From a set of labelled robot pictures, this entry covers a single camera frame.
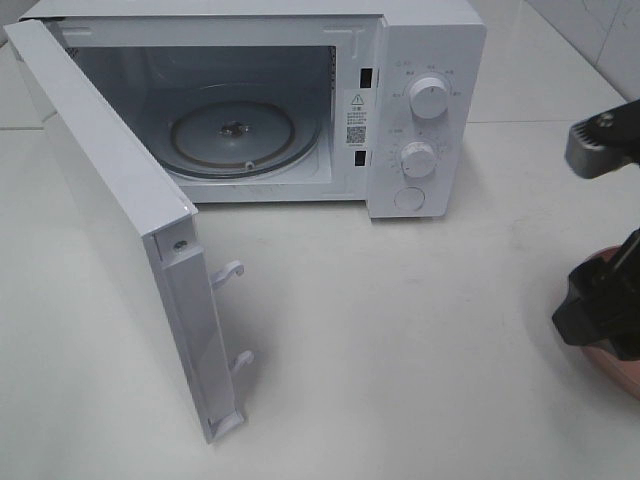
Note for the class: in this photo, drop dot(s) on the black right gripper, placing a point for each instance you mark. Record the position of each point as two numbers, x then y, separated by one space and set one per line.
601 307

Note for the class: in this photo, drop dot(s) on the pink round plate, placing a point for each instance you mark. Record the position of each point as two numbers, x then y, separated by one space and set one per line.
624 373

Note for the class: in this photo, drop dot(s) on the round white door button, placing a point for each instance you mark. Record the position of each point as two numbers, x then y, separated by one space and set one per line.
410 199

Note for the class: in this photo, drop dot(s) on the white timer knob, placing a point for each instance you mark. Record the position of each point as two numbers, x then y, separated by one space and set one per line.
418 160

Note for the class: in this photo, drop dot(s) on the white microwave door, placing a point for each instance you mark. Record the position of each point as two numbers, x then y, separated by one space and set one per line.
140 222

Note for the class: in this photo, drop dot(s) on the upper white power knob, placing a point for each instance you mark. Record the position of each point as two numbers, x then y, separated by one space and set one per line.
428 96

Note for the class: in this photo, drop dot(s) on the white microwave oven body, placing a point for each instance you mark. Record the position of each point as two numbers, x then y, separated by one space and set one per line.
133 51

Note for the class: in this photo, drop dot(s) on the white warning label sticker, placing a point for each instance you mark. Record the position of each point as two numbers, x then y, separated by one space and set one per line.
357 107

